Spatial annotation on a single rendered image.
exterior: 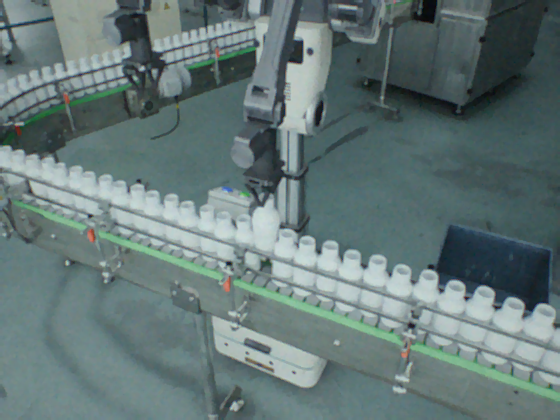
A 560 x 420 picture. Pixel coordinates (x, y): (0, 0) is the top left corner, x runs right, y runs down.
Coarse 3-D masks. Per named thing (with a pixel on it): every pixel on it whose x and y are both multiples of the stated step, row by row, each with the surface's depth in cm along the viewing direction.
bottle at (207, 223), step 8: (200, 208) 127; (208, 208) 128; (200, 216) 127; (208, 216) 126; (200, 224) 128; (208, 224) 127; (216, 224) 128; (208, 232) 127; (200, 240) 131; (208, 240) 129; (208, 248) 131
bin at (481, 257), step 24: (456, 240) 159; (480, 240) 155; (504, 240) 151; (456, 264) 164; (480, 264) 160; (504, 264) 156; (528, 264) 152; (504, 288) 160; (528, 288) 156; (528, 312) 125
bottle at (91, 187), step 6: (84, 174) 141; (90, 174) 142; (84, 180) 140; (90, 180) 140; (84, 186) 141; (90, 186) 141; (96, 186) 142; (84, 192) 141; (90, 192) 141; (96, 192) 142; (84, 198) 143; (90, 204) 143; (96, 204) 144; (90, 210) 145; (96, 210) 145; (102, 222) 148
